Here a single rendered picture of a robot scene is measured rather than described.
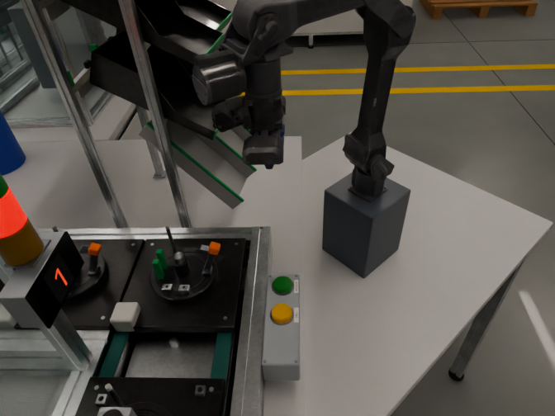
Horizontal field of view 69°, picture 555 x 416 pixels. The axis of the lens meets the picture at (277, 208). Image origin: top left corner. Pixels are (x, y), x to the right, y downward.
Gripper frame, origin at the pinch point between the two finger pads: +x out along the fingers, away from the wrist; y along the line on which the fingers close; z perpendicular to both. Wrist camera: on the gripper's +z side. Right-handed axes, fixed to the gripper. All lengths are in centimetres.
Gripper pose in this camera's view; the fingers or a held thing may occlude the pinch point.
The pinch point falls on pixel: (268, 152)
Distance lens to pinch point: 72.2
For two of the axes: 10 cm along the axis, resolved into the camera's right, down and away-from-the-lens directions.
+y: -0.4, 6.6, -7.5
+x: 0.5, 7.5, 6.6
